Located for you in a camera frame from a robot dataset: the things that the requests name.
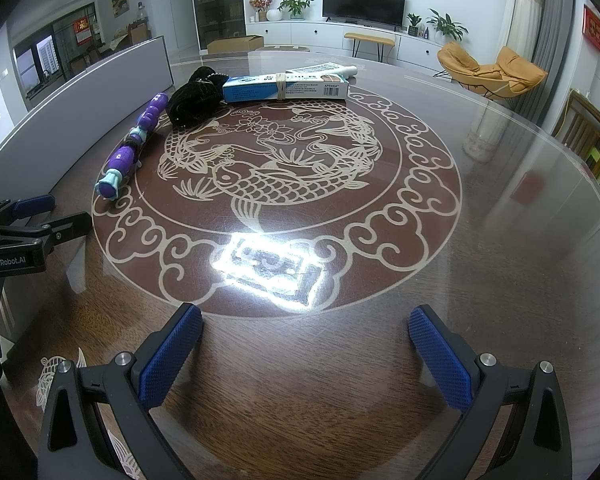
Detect wooden desktop with fish pattern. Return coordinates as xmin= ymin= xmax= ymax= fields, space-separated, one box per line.
xmin=0 ymin=46 xmax=600 ymax=480

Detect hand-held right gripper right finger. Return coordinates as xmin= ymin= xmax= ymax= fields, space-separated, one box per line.
xmin=407 ymin=305 xmax=574 ymax=480

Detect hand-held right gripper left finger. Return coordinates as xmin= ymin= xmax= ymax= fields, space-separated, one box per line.
xmin=37 ymin=302 xmax=204 ymax=480

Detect white patterned curtain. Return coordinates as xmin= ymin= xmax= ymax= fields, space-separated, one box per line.
xmin=494 ymin=0 xmax=549 ymax=67

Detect dark glass display cabinet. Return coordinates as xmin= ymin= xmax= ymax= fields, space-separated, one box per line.
xmin=189 ymin=0 xmax=246 ymax=54

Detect purple and teal toy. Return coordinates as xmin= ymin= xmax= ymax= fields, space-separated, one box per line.
xmin=95 ymin=92 xmax=169 ymax=202

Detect green potted plant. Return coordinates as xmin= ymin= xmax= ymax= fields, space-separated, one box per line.
xmin=277 ymin=0 xmax=315 ymax=21

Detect grey curtain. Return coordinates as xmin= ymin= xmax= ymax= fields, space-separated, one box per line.
xmin=534 ymin=0 xmax=589 ymax=127

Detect large cardboard box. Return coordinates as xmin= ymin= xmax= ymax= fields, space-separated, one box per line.
xmin=205 ymin=34 xmax=265 ymax=55

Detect wooden bench with black legs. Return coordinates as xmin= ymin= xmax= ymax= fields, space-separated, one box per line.
xmin=343 ymin=32 xmax=397 ymax=64

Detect red poster on window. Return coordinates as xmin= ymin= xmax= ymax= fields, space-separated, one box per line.
xmin=73 ymin=16 xmax=97 ymax=44

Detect white low cabinet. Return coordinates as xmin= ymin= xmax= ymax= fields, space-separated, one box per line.
xmin=244 ymin=19 xmax=449 ymax=79

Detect black television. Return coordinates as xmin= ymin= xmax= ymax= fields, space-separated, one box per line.
xmin=322 ymin=0 xmax=408 ymax=29

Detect wooden chair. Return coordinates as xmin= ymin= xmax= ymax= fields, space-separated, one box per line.
xmin=564 ymin=87 xmax=600 ymax=182

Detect large leafy potted plant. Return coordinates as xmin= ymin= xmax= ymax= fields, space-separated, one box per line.
xmin=426 ymin=8 xmax=469 ymax=44

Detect orange lounge chair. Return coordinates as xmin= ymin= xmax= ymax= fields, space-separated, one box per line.
xmin=437 ymin=41 xmax=550 ymax=107

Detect red flowers in vase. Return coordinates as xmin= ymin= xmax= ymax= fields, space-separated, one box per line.
xmin=248 ymin=0 xmax=277 ymax=24

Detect white printed tube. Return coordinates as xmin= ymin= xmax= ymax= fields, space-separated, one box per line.
xmin=284 ymin=61 xmax=361 ymax=81

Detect blue and white toothpaste box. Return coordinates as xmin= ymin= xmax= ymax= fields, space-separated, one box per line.
xmin=222 ymin=70 xmax=350 ymax=104

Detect red wall hanging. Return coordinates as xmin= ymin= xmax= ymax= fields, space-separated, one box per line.
xmin=582 ymin=3 xmax=600 ymax=56

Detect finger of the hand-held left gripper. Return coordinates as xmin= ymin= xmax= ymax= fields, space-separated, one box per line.
xmin=0 ymin=194 xmax=57 ymax=225
xmin=0 ymin=211 xmax=94 ymax=257

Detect grey partition panel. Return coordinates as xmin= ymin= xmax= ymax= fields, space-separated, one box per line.
xmin=0 ymin=35 xmax=175 ymax=197

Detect black hair scrunchie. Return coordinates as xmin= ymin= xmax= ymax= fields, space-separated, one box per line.
xmin=167 ymin=64 xmax=230 ymax=129

